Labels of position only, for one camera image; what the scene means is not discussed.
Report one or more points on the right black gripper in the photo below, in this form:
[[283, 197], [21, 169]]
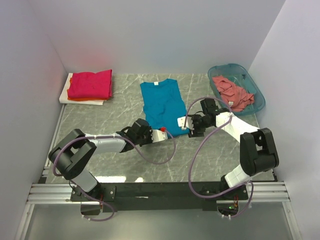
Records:
[[195, 132]]

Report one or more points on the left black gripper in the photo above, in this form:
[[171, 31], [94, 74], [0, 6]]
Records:
[[150, 140]]

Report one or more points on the blue t-shirt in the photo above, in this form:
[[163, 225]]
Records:
[[163, 105]]

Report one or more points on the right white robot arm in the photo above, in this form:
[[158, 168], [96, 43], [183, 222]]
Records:
[[258, 153]]

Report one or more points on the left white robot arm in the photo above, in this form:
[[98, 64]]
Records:
[[71, 155]]

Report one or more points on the salmon pink t-shirt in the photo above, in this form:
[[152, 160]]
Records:
[[233, 95]]

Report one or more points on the teal plastic basket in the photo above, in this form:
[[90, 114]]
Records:
[[240, 76]]

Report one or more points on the black base beam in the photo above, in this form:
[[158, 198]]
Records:
[[142, 196]]

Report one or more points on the folded magenta t-shirt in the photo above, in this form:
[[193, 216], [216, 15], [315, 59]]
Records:
[[91, 85]]

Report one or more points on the folded white t-shirt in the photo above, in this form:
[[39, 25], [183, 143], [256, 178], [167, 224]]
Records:
[[63, 98]]

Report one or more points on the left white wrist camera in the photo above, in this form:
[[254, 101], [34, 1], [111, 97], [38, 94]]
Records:
[[158, 135]]

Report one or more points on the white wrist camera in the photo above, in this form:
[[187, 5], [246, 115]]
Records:
[[158, 135], [185, 123]]

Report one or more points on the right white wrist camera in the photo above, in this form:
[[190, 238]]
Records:
[[185, 123]]

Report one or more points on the aluminium frame rail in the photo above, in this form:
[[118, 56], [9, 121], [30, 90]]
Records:
[[50, 215]]

